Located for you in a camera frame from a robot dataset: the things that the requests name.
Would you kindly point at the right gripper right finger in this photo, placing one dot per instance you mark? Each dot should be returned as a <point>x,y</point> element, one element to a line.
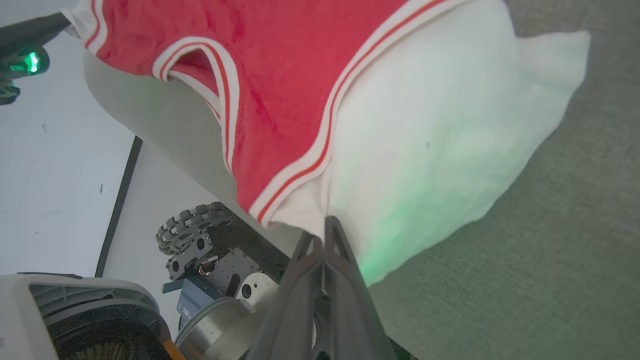
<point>350,310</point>

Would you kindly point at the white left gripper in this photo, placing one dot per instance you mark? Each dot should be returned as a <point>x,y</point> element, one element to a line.
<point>27,61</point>

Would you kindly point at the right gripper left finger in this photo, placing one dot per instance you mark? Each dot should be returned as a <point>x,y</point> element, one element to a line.
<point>292,310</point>

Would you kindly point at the red and white basketball jersey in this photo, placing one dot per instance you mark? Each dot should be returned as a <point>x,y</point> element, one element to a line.
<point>280,75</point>

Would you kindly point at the black robot base chassis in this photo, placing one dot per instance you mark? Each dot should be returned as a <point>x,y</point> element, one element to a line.
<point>235,262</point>

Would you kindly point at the silver round base disc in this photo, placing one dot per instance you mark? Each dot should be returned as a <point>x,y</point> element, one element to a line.
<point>220,330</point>

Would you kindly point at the blue grey electronics box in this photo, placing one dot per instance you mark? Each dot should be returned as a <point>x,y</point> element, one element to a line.
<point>195,302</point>

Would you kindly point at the black omni wheel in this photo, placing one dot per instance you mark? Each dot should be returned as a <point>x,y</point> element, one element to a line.
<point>192,227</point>

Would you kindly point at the black floor strip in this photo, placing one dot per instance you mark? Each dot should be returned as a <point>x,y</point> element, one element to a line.
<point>117,210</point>

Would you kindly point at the white grey vented housing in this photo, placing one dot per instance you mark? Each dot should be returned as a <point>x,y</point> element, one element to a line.
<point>20,310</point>

